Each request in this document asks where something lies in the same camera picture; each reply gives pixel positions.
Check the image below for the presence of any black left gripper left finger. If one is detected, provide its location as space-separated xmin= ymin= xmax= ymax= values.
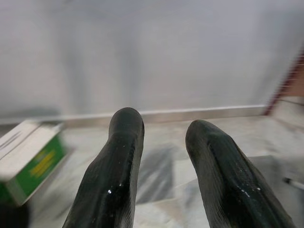
xmin=63 ymin=106 xmax=145 ymax=228

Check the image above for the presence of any silver skirting strip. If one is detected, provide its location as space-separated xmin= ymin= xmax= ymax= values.
xmin=57 ymin=105 xmax=269 ymax=125

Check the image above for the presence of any black round bin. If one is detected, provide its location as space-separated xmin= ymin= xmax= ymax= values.
xmin=0 ymin=201 xmax=29 ymax=228

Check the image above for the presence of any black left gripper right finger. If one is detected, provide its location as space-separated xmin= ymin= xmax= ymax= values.
xmin=185 ymin=119 xmax=299 ymax=228

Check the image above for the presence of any green and white cardboard box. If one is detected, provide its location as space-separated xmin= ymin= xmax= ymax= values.
xmin=0 ymin=120 xmax=67 ymax=206

